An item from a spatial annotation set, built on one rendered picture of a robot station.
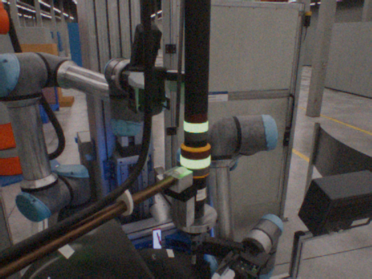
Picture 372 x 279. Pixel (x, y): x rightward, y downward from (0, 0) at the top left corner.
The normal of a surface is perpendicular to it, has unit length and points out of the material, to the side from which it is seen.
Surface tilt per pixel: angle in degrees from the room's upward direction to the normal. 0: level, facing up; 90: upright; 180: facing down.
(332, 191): 15
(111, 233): 35
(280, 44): 90
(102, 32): 90
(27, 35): 90
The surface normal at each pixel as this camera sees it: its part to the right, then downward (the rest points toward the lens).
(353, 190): 0.07, -0.84
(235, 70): 0.29, 0.29
